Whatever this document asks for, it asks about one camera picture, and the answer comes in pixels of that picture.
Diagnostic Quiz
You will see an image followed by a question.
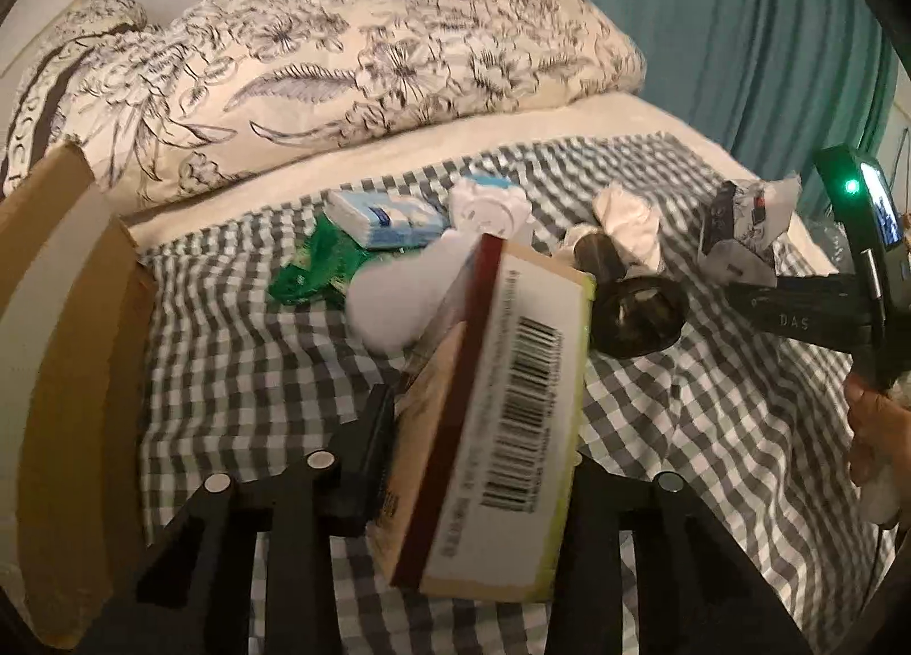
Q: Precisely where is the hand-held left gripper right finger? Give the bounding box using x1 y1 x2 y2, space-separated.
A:
553 450 812 655

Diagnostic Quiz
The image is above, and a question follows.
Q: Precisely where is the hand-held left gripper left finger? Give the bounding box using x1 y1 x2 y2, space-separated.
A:
75 385 397 655

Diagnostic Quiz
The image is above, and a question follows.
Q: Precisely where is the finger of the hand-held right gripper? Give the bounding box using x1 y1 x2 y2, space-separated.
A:
726 275 778 337

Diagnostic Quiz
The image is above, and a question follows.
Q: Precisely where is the printed paper wrapper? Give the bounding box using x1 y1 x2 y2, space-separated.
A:
697 175 803 287

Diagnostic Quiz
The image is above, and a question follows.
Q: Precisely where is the barcode carton box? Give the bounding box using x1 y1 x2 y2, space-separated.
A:
366 233 597 605

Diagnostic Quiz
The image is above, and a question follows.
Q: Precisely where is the blue white tissue pack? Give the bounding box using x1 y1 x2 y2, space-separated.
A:
326 187 448 250

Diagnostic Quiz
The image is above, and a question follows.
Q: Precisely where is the white bear-print packet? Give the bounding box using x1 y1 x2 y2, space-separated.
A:
448 175 536 247

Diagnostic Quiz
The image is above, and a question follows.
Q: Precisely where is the brown cardboard box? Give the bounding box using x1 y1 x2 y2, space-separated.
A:
0 143 155 650

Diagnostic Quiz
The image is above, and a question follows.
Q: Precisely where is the person's right hand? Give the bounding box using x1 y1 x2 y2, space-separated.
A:
843 370 911 521

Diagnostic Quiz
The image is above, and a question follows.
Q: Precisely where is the crumpled white tissue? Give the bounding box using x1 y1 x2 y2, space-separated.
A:
568 189 666 273

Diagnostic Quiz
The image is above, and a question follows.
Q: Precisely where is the grey checkered cloth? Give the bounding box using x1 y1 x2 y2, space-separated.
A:
135 132 891 655

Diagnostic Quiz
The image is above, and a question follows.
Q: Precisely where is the white round object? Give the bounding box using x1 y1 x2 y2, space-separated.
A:
346 228 486 353

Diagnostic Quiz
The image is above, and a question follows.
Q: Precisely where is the green packet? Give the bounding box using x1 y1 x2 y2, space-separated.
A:
269 214 372 305

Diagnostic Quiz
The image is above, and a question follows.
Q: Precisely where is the teal curtain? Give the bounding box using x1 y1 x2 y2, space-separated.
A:
490 0 901 215

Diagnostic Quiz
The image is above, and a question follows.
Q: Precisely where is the cream bed sheet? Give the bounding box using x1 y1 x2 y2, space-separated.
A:
121 89 841 272

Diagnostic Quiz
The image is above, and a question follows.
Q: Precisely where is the floral pillow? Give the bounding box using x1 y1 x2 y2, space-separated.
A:
0 0 649 209

